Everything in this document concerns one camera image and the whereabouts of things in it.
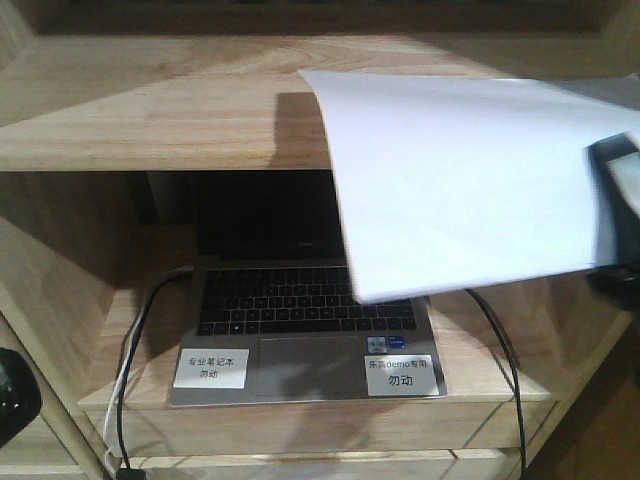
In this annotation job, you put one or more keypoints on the wooden shelf unit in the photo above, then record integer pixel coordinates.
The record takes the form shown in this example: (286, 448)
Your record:
(91, 90)

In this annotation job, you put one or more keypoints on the white laptop label left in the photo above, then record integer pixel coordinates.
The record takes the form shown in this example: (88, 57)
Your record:
(211, 369)

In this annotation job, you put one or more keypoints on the white laptop label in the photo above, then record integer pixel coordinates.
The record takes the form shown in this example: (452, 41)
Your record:
(211, 369)
(400, 375)

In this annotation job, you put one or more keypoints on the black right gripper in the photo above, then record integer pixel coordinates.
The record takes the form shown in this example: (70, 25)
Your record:
(615, 165)

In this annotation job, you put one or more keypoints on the white paper sheets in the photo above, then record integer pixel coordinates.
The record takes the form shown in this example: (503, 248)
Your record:
(446, 183)

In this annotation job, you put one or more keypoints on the silver laptop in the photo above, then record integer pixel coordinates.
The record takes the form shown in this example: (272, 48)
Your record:
(271, 277)

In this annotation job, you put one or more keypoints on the white laptop label right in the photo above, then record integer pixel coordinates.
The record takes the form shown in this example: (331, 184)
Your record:
(400, 375)

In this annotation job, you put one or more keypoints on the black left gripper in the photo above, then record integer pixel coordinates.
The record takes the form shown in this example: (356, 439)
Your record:
(20, 395)

